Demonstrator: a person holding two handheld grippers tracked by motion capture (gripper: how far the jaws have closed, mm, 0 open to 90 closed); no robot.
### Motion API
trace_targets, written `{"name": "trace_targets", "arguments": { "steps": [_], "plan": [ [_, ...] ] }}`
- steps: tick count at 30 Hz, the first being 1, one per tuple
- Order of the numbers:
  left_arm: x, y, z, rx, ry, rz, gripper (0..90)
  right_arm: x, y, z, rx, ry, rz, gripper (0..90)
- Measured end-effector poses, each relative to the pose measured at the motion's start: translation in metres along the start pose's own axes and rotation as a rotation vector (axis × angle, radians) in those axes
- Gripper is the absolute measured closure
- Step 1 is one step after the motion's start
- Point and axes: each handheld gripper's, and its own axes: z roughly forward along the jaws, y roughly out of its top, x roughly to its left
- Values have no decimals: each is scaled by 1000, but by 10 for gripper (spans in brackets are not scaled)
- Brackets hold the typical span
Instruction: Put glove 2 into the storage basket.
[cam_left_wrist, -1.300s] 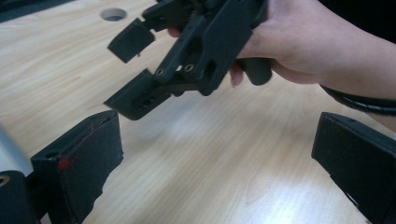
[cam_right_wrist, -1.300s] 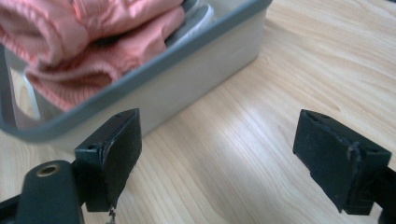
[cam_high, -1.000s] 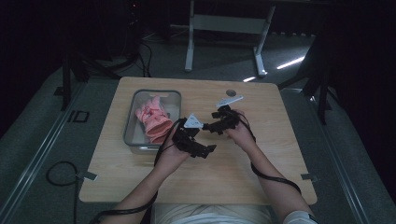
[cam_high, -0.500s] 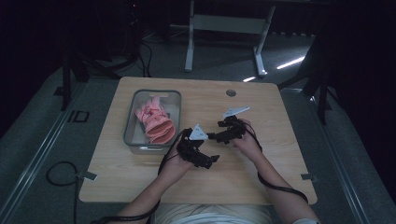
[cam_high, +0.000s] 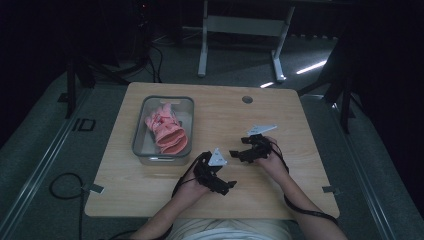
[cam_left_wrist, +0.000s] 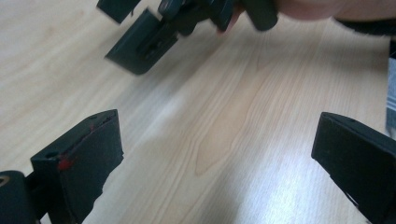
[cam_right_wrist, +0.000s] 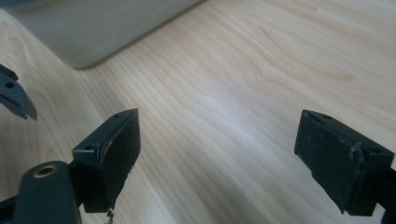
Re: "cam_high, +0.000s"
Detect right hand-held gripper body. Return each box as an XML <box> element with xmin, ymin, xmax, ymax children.
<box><xmin>247</xmin><ymin>124</ymin><xmax>278</xmax><ymax>161</ymax></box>

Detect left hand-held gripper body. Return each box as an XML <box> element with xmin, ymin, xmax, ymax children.
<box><xmin>194</xmin><ymin>148</ymin><xmax>228</xmax><ymax>191</ymax></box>

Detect clear plastic container grey rim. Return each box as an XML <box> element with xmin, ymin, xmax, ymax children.
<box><xmin>131</xmin><ymin>95</ymin><xmax>195</xmax><ymax>167</ymax></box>

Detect pink ski glove cartoon print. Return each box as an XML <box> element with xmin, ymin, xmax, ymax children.
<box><xmin>144</xmin><ymin>102</ymin><xmax>184</xmax><ymax>148</ymax></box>

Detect person's right hand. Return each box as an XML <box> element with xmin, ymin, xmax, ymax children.
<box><xmin>254</xmin><ymin>135</ymin><xmax>290</xmax><ymax>182</ymax></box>

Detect person's left hand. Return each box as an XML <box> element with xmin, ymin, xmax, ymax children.
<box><xmin>173</xmin><ymin>168</ymin><xmax>212</xmax><ymax>204</ymax></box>

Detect person's white shirt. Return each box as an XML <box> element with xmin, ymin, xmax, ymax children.
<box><xmin>165</xmin><ymin>218</ymin><xmax>295</xmax><ymax>240</ymax></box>

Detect grey tape piece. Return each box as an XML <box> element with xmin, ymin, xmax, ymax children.
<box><xmin>321</xmin><ymin>185</ymin><xmax>342</xmax><ymax>196</ymax></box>
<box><xmin>81</xmin><ymin>183</ymin><xmax>105</xmax><ymax>195</ymax></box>

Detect black tripod stand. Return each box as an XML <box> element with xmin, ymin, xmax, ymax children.
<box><xmin>298</xmin><ymin>33</ymin><xmax>366</xmax><ymax>134</ymax></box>

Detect black equipment stand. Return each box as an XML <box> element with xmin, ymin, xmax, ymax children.
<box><xmin>58</xmin><ymin>0</ymin><xmax>151</xmax><ymax>120</ymax></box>

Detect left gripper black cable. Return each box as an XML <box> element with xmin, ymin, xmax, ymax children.
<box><xmin>99</xmin><ymin>159</ymin><xmax>203</xmax><ymax>240</ymax></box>

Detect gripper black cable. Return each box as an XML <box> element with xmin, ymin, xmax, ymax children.
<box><xmin>99</xmin><ymin>159</ymin><xmax>203</xmax><ymax>240</ymax></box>
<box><xmin>270</xmin><ymin>139</ymin><xmax>339</xmax><ymax>225</ymax></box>

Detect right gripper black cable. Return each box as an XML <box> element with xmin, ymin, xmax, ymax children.
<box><xmin>270</xmin><ymin>139</ymin><xmax>339</xmax><ymax>225</ymax></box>

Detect metal floor rail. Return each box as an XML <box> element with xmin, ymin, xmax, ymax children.
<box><xmin>299</xmin><ymin>94</ymin><xmax>398</xmax><ymax>240</ymax></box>
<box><xmin>0</xmin><ymin>89</ymin><xmax>92</xmax><ymax>240</ymax></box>

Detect white desk frame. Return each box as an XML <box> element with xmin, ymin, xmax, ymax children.
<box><xmin>181</xmin><ymin>0</ymin><xmax>296</xmax><ymax>84</ymax></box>

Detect black background floor cables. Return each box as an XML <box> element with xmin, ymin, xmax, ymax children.
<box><xmin>146</xmin><ymin>33</ymin><xmax>188</xmax><ymax>84</ymax></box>

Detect black floor cable loop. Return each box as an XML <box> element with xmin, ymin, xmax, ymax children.
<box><xmin>49</xmin><ymin>172</ymin><xmax>84</xmax><ymax>240</ymax></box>

